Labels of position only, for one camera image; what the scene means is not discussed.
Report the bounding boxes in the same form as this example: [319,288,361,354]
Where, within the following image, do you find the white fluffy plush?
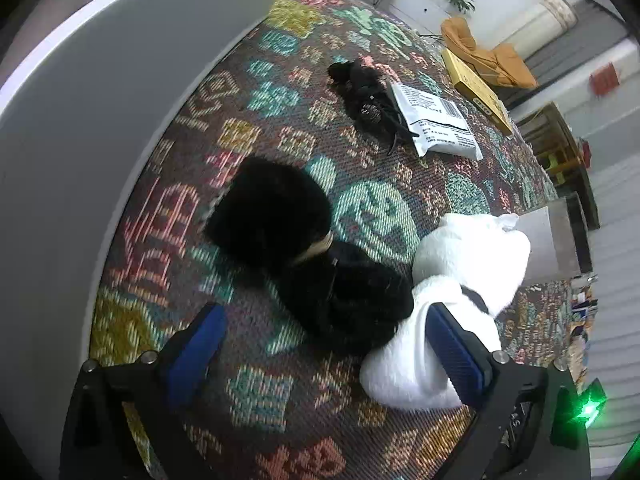
[359,212,530,411]

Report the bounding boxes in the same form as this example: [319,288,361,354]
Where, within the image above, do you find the clear jar black lid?
[515,193,593,286]

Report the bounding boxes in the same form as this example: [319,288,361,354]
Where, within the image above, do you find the black fuzzy hat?
[203,156,413,356]

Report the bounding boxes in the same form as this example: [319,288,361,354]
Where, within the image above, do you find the white printed packet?
[390,82,484,162]

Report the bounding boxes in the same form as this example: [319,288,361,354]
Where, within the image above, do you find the black hair accessory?
[328,60,418,155]

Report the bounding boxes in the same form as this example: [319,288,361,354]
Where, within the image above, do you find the white sheer curtain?
[581,44,640,451]

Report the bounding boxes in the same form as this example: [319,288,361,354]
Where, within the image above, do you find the dark wooden desk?
[516,102,600,230]

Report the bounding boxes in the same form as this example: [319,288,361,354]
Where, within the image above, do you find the yellow flat box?
[440,48,513,136]

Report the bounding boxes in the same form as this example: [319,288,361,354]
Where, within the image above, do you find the white storage box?
[1,0,272,477]

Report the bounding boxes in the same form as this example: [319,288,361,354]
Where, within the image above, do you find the patterned woven table cloth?
[90,0,556,479]

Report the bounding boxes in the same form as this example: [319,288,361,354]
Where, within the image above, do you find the orange lounge chair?
[440,16,538,89]

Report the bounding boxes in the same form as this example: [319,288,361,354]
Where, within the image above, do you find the grey curtain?
[497,0,630,110]

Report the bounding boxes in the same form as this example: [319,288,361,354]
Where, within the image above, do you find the covered standing air conditioner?
[496,0,578,60]

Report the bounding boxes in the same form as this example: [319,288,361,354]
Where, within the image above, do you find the red wall decoration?
[589,63,620,98]

